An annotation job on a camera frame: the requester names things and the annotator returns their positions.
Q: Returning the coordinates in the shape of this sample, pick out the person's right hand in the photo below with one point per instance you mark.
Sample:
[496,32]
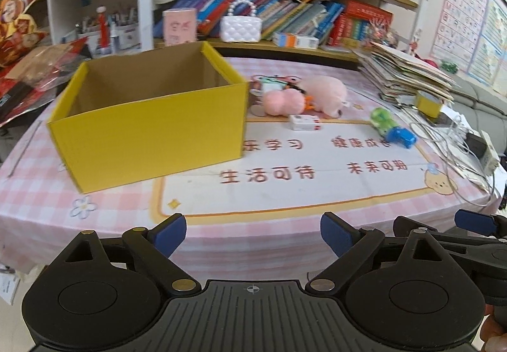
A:
[495,334]

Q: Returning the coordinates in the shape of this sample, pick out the yellow cardboard box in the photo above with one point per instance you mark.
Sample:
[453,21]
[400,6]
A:
[158,138]

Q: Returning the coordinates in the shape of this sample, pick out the pink fluffy pompom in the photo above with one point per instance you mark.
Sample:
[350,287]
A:
[283,103]

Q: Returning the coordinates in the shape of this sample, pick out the small yellow box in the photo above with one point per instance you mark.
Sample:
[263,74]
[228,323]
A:
[428,105]

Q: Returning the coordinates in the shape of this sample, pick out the pink cartoon pen holder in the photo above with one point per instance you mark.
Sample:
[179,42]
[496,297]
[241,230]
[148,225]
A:
[180,27]

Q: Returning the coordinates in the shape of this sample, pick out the row of red dictionaries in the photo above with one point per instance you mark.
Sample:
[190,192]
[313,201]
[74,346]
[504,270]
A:
[356,25]

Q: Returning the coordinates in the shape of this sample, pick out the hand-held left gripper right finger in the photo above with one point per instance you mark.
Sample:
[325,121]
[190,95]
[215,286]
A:
[336,235]

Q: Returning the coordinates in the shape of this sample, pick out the black power adapter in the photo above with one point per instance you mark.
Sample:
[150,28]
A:
[474,144]

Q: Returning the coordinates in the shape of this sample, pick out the small white box red label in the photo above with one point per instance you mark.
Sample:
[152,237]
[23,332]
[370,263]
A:
[305,122]

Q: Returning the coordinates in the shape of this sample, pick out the row of colourful books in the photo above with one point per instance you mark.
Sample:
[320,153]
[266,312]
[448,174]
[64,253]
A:
[277,7]

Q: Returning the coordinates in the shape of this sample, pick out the red tassel ornament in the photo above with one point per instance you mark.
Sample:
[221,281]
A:
[103,29]

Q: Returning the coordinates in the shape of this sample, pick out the small cartoon figure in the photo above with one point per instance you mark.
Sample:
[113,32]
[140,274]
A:
[416,44]

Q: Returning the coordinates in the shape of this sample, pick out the stack of books and papers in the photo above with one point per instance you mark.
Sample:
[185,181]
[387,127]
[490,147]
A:
[408,71]

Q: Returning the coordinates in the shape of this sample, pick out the colourful crown ornament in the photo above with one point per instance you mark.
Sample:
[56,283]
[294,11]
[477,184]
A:
[384,31]

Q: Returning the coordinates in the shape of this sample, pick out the red gift bags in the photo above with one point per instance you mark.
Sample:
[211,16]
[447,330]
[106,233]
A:
[19,11]

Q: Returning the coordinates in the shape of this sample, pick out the pink plush toy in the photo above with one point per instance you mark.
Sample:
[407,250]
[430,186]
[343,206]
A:
[324,92]

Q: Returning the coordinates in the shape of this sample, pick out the pink alphabet wall poster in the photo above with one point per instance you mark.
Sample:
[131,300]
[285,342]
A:
[459,15]

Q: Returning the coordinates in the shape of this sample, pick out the white pen holder with pens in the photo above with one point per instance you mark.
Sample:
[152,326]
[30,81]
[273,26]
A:
[119,33]

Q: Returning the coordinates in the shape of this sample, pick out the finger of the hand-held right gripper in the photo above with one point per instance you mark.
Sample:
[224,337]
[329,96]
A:
[447,238]
[473,219]

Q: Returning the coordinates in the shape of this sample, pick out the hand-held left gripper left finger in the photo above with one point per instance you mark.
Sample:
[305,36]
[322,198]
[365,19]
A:
[170,234]

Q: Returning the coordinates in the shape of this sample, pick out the pink checkered printed desk mat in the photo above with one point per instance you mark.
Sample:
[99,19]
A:
[277,193]

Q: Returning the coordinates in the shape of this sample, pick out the grey sofa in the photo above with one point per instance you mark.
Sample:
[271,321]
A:
[481,98]

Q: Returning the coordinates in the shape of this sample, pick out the green toy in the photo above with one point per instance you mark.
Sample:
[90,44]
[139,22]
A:
[382,119]

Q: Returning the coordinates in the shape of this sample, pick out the clear plastic bags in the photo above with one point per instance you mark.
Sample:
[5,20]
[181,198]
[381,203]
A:
[35,74]

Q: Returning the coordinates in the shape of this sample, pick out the wooden desk shelf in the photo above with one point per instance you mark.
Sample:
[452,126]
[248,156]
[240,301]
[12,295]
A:
[301,53]

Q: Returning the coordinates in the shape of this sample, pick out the orange blue white carton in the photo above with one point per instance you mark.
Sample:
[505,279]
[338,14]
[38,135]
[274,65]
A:
[295,40]

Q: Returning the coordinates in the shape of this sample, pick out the yellow green wall poster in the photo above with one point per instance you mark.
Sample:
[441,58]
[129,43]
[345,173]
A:
[491,51]

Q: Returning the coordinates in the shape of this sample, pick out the blue toy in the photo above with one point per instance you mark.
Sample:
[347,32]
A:
[401,137]

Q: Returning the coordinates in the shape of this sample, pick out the white power strip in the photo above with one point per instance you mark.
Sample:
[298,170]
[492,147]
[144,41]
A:
[490,152]

